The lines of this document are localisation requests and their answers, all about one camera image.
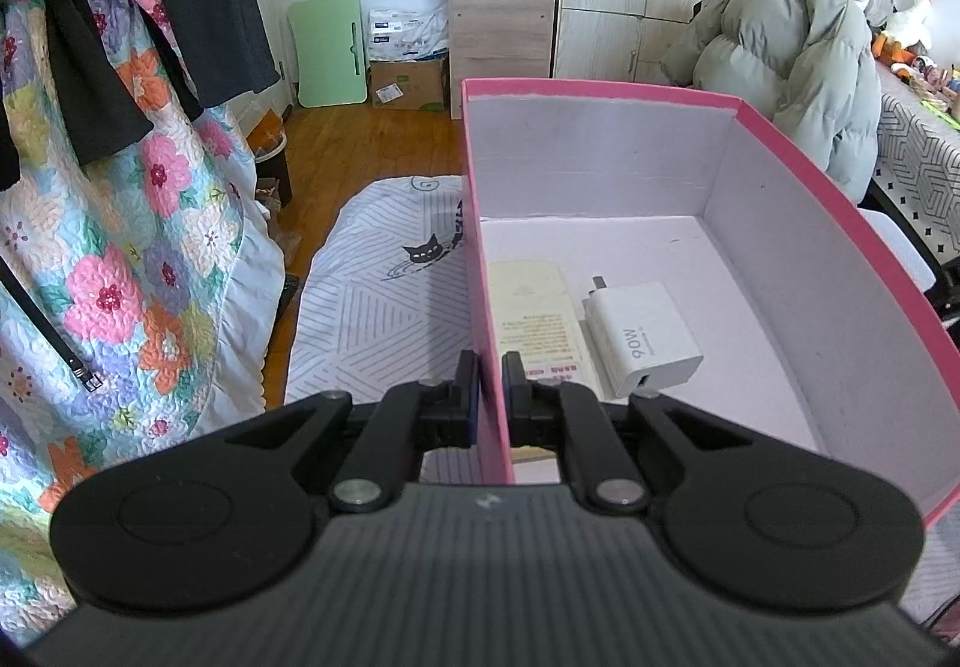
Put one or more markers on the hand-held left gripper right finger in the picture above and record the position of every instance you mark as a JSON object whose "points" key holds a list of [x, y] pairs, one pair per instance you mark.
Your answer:
{"points": [[514, 404]]}

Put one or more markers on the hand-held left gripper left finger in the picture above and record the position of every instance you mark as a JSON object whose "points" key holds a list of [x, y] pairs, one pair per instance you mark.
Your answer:
{"points": [[466, 404]]}

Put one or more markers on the white charger with grey print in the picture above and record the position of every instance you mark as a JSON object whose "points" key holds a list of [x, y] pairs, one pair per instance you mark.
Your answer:
{"points": [[637, 329]]}

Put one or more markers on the pink cardboard box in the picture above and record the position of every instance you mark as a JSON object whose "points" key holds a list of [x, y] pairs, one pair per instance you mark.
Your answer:
{"points": [[600, 157]]}

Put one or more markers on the cat print white mat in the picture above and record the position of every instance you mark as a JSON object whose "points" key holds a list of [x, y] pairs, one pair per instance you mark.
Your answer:
{"points": [[375, 307]]}

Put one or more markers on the small black stool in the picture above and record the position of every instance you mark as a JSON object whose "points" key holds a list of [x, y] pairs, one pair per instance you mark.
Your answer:
{"points": [[274, 179]]}

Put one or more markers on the brown cardboard box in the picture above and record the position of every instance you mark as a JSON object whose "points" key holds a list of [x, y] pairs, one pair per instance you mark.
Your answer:
{"points": [[409, 85]]}

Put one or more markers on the floral quilt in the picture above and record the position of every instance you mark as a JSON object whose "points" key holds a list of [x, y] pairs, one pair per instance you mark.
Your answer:
{"points": [[112, 307]]}

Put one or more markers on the wooden shelf unit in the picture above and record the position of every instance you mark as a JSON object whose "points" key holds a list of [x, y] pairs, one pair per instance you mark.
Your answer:
{"points": [[499, 36]]}

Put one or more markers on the white tissue pack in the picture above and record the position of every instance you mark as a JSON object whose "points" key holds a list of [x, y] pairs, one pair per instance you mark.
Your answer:
{"points": [[409, 33]]}

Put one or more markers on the green folding table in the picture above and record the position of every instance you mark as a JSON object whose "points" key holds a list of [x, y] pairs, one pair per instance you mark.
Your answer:
{"points": [[328, 48]]}

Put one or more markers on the black belt with buckle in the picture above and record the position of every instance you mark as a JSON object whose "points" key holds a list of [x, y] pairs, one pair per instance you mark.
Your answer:
{"points": [[71, 358]]}

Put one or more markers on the black chair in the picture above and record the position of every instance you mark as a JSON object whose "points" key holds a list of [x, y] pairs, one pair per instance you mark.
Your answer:
{"points": [[911, 247]]}

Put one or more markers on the grey puffer jacket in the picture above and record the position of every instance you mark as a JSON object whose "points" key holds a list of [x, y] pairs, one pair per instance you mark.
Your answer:
{"points": [[780, 51]]}

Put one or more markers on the white geometric patterned bedsheet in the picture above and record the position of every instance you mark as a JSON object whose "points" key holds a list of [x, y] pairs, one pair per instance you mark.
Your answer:
{"points": [[922, 157]]}

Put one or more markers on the black hanging coat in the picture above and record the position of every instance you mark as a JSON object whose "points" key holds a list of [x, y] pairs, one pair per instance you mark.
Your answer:
{"points": [[67, 59]]}

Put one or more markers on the white goose plush toy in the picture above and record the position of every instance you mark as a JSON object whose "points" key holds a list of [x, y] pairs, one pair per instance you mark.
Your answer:
{"points": [[907, 21]]}

